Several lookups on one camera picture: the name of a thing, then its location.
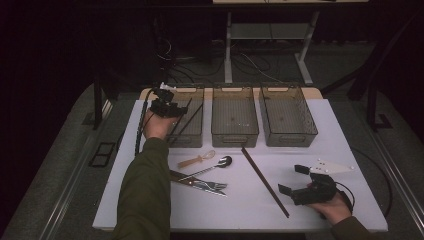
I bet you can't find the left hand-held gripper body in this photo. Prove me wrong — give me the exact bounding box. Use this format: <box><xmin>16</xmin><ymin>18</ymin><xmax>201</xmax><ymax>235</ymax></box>
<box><xmin>149</xmin><ymin>82</ymin><xmax>178</xmax><ymax>118</ymax></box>

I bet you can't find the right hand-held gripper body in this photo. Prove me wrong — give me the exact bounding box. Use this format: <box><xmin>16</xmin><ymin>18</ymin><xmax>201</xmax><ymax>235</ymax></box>
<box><xmin>291</xmin><ymin>158</ymin><xmax>355</xmax><ymax>206</ymax></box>

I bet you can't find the black chopstick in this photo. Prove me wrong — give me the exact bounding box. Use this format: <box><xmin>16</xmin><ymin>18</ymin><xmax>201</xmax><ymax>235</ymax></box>
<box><xmin>168</xmin><ymin>97</ymin><xmax>194</xmax><ymax>141</ymax></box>
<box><xmin>171</xmin><ymin>103</ymin><xmax>204</xmax><ymax>145</ymax></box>

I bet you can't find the clear grey plastic bin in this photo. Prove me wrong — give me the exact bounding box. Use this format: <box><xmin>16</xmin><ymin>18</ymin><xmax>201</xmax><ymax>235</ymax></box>
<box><xmin>153</xmin><ymin>85</ymin><xmax>205</xmax><ymax>149</ymax></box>
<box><xmin>211</xmin><ymin>84</ymin><xmax>260</xmax><ymax>149</ymax></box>
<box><xmin>258</xmin><ymin>83</ymin><xmax>319</xmax><ymax>148</ymax></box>

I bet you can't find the wooden handled clear spoon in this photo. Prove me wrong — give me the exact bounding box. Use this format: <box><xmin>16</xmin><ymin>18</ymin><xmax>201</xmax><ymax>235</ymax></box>
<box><xmin>177</xmin><ymin>149</ymin><xmax>217</xmax><ymax>169</ymax></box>

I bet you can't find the metal spoon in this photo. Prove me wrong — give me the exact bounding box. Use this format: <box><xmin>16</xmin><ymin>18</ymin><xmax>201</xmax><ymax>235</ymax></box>
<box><xmin>178</xmin><ymin>155</ymin><xmax>233</xmax><ymax>183</ymax></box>

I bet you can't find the wooden handled metal fork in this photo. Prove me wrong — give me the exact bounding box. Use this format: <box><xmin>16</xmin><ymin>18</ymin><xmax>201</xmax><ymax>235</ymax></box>
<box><xmin>169</xmin><ymin>169</ymin><xmax>229</xmax><ymax>190</ymax></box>
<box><xmin>169</xmin><ymin>174</ymin><xmax>228</xmax><ymax>198</ymax></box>

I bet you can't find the person's left hand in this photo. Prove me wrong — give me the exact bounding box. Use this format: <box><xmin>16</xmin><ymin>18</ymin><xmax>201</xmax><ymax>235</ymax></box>
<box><xmin>142</xmin><ymin>109</ymin><xmax>180</xmax><ymax>141</ymax></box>

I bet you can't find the person's right hand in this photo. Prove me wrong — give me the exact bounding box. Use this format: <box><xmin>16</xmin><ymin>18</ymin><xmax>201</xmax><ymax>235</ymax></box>
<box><xmin>306</xmin><ymin>193</ymin><xmax>354</xmax><ymax>226</ymax></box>

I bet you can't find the white table mat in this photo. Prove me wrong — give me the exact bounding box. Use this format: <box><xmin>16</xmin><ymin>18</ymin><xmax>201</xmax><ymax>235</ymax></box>
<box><xmin>92</xmin><ymin>98</ymin><xmax>389</xmax><ymax>233</ymax></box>

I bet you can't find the black metal stand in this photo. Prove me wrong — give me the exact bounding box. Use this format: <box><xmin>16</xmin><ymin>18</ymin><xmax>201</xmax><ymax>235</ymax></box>
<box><xmin>348</xmin><ymin>13</ymin><xmax>424</xmax><ymax>132</ymax></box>
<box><xmin>93</xmin><ymin>66</ymin><xmax>118</xmax><ymax>131</ymax></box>

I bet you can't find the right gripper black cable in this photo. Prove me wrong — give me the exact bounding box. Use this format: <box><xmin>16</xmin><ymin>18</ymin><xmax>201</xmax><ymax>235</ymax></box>
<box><xmin>334</xmin><ymin>181</ymin><xmax>356</xmax><ymax>214</ymax></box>

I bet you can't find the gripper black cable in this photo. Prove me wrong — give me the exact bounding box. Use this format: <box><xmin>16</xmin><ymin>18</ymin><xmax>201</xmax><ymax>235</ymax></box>
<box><xmin>334</xmin><ymin>181</ymin><xmax>356</xmax><ymax>214</ymax></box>
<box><xmin>134</xmin><ymin>88</ymin><xmax>158</xmax><ymax>157</ymax></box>

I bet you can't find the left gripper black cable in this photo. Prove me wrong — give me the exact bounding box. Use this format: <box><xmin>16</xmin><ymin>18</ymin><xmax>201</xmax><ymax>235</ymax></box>
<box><xmin>134</xmin><ymin>88</ymin><xmax>158</xmax><ymax>157</ymax></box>

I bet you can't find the tangle of black floor cables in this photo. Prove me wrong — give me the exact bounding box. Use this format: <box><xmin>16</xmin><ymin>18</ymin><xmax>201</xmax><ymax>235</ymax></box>
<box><xmin>156</xmin><ymin>36</ymin><xmax>284</xmax><ymax>84</ymax></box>

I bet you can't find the black cable beside table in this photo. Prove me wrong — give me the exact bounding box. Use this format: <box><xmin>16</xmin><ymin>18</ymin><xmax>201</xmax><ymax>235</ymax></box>
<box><xmin>353</xmin><ymin>148</ymin><xmax>394</xmax><ymax>218</ymax></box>

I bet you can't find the white metal desk frame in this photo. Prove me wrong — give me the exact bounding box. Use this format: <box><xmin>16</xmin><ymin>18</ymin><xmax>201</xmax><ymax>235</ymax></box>
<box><xmin>212</xmin><ymin>0</ymin><xmax>369</xmax><ymax>86</ymax></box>

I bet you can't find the metal floor rail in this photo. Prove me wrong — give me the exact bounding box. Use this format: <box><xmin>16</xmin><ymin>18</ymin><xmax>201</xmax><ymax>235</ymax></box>
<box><xmin>363</xmin><ymin>128</ymin><xmax>424</xmax><ymax>229</ymax></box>
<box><xmin>39</xmin><ymin>99</ymin><xmax>114</xmax><ymax>240</ymax></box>

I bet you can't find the black rectangular floor frame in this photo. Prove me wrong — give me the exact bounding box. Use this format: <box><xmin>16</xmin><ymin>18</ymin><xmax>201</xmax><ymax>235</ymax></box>
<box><xmin>89</xmin><ymin>142</ymin><xmax>116</xmax><ymax>168</ymax></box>

